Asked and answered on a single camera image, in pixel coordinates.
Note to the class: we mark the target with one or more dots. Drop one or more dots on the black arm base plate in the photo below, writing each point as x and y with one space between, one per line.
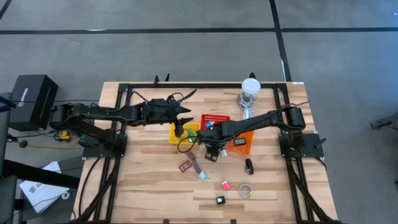
105 149
311 146

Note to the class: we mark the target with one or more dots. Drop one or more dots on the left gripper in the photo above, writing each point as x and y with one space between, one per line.
161 110

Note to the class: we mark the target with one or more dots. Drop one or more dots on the orange plastic basket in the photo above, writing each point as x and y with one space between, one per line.
239 150

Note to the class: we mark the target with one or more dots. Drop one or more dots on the black cardboard box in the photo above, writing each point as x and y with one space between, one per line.
31 102

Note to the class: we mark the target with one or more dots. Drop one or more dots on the black table frame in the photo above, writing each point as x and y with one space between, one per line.
202 85

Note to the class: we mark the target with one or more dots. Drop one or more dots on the red and white charger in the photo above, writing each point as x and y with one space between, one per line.
225 185

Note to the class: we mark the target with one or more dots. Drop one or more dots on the small black digital clock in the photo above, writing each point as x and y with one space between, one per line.
239 142
211 157

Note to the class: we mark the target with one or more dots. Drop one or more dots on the yellow tool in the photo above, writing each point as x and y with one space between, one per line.
63 136

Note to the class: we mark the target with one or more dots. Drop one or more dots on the black stand leg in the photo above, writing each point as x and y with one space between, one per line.
385 123

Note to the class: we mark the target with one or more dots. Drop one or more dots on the white paper sheets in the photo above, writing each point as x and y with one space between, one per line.
40 193

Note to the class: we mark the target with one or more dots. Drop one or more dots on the silver metal band wristwatch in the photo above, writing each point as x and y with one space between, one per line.
240 190

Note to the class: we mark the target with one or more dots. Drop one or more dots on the black wristwatch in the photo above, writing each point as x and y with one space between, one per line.
249 166

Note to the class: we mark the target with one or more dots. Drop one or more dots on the white USB charger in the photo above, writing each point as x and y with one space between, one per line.
223 152

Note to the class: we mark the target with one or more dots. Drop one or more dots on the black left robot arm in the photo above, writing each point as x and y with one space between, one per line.
109 113

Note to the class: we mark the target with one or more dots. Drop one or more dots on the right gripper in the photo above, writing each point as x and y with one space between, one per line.
211 137

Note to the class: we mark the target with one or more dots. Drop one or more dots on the blue charger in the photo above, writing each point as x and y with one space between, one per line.
210 124

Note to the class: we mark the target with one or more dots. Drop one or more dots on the yellow plastic basket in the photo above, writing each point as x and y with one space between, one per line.
174 140

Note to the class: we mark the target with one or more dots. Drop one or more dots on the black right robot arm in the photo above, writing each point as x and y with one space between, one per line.
258 119

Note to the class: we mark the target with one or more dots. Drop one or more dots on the small red digital clock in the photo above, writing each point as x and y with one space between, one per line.
186 166

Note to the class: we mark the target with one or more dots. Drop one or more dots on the white mushroom table lamp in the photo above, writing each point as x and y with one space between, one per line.
251 86

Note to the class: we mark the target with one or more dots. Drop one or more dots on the red plastic basket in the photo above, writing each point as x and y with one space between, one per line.
222 119

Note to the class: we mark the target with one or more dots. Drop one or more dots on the black stand base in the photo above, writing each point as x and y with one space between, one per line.
31 172

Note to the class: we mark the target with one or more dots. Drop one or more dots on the black USB charger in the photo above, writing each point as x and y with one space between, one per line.
220 200

